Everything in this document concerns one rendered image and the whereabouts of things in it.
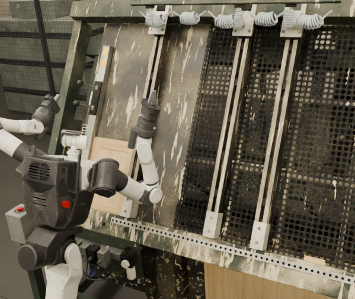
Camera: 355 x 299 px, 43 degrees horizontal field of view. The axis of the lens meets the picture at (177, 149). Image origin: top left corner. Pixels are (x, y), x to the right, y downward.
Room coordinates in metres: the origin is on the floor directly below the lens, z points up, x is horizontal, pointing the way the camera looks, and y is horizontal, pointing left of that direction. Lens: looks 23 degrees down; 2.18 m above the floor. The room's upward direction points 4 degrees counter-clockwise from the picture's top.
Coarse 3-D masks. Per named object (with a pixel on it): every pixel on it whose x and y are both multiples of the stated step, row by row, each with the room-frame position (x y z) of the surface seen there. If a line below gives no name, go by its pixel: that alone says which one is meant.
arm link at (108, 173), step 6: (108, 162) 1.80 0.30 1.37; (102, 168) 1.77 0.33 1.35; (108, 168) 1.77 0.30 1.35; (114, 168) 1.78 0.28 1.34; (102, 174) 1.75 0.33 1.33; (108, 174) 1.75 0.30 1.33; (114, 174) 1.77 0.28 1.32; (120, 174) 1.80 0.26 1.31; (126, 174) 1.85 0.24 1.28; (96, 180) 1.75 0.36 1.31; (102, 180) 1.72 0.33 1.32; (108, 180) 1.73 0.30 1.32; (114, 180) 1.75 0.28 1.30; (120, 180) 1.78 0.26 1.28; (126, 180) 1.81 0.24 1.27; (114, 186) 1.73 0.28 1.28; (120, 186) 1.78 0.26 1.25
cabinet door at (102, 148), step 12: (96, 144) 2.43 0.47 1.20; (108, 144) 2.39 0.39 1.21; (120, 144) 2.35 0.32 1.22; (96, 156) 2.39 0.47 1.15; (108, 156) 2.35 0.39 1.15; (120, 156) 2.32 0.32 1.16; (120, 168) 2.28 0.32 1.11; (96, 204) 2.24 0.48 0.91; (108, 204) 2.20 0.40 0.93; (120, 204) 2.17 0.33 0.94
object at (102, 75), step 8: (112, 48) 2.70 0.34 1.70; (104, 56) 2.66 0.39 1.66; (104, 72) 2.61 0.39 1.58; (96, 80) 2.61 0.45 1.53; (104, 80) 2.60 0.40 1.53; (104, 88) 2.59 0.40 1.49; (88, 120) 2.50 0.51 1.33; (96, 120) 2.49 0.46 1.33; (88, 128) 2.48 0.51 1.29; (96, 128) 2.48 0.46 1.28; (88, 136) 2.45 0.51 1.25; (88, 144) 2.43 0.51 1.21; (88, 152) 2.40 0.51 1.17
